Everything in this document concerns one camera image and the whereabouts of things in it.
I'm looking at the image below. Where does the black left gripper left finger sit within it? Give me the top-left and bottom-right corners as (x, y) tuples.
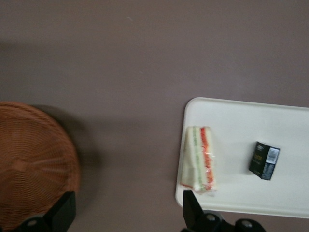
(16, 190), (77, 232)

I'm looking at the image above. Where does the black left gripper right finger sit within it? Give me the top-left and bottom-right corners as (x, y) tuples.
(180, 189), (267, 232)

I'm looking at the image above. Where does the triangular sandwich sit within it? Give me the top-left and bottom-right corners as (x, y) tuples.
(180, 125), (218, 195)

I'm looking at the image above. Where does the round brown wicker basket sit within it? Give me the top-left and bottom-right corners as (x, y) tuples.
(0, 101), (82, 230)

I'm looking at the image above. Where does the beige plastic tray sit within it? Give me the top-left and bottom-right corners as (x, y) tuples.
(174, 97), (309, 217)

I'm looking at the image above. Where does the small black barcode box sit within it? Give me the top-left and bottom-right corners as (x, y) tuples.
(248, 141), (281, 181)

